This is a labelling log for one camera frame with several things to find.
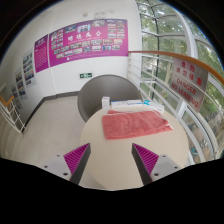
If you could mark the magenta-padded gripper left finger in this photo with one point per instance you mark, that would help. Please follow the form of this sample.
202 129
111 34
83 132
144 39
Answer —
77 158

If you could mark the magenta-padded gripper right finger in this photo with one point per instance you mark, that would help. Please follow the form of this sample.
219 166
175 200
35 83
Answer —
146 159

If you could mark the pink towel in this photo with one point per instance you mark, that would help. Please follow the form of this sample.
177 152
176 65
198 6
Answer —
135 125

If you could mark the white and teal flat box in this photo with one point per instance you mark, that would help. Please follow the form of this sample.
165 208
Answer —
154 105

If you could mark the white and blue flat box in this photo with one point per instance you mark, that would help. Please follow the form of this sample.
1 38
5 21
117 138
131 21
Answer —
119 104
135 102

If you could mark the small white box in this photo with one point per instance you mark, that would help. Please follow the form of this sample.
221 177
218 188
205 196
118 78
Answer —
105 102

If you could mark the grey tub chair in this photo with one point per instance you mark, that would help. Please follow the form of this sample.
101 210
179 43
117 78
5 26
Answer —
100 91

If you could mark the small white stair railing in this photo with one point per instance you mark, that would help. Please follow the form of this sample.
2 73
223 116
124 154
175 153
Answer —
13 115

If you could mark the green exit sign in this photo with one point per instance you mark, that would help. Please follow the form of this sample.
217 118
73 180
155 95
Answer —
86 75

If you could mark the red and white danger sign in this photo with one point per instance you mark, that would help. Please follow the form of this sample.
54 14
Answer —
188 83

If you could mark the white railing with orange handrail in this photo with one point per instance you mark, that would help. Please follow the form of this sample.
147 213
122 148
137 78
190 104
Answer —
166 54

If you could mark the wall photo display boards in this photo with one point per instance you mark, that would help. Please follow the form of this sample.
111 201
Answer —
29 68

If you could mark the narrow magenta wall poster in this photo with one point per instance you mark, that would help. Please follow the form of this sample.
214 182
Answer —
41 55

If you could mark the large magenta photo wall poster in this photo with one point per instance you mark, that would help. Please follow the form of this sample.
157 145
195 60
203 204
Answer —
88 41

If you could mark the white wall fixture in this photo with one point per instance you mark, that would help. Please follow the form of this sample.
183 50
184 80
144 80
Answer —
99 15

